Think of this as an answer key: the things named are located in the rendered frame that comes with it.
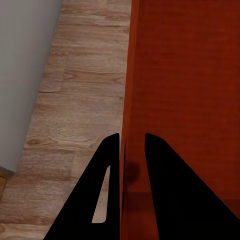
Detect storage box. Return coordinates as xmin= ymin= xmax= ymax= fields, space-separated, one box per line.
xmin=119 ymin=0 xmax=240 ymax=240

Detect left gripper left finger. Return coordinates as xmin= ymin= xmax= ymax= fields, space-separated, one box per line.
xmin=44 ymin=133 xmax=120 ymax=240

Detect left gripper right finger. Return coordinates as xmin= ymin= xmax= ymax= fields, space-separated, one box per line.
xmin=144 ymin=133 xmax=240 ymax=240

